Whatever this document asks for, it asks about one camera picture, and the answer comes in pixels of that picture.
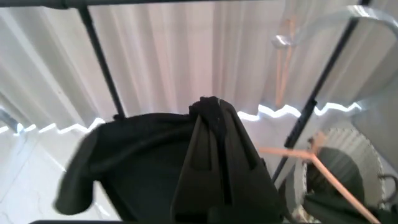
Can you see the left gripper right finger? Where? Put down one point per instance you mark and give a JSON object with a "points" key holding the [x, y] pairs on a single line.
{"points": [[252, 183]]}

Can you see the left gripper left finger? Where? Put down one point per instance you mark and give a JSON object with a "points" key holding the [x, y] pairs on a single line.
{"points": [[199, 174]]}

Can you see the black short-sleeved shirt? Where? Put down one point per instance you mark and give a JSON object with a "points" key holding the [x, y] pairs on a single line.
{"points": [[133, 161]]}

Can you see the black clothes rack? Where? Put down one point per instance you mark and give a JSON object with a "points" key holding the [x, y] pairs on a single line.
{"points": [[99, 56]]}

